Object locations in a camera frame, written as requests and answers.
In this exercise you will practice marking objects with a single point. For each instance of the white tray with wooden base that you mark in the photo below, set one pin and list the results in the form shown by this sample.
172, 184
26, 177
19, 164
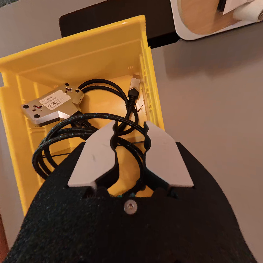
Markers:
180, 26

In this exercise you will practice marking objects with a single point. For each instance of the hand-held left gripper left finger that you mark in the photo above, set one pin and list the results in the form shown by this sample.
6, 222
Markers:
94, 158

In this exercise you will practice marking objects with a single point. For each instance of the yellow plastic bin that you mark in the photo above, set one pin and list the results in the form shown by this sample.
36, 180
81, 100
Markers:
82, 51

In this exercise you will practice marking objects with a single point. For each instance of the silver usb hub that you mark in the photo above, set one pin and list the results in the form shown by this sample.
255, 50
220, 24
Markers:
53, 102

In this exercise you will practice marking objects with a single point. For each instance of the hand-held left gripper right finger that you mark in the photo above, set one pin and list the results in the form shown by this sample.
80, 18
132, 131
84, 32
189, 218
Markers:
166, 158

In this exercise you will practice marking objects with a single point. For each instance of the black mat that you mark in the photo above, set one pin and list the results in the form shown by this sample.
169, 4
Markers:
158, 22

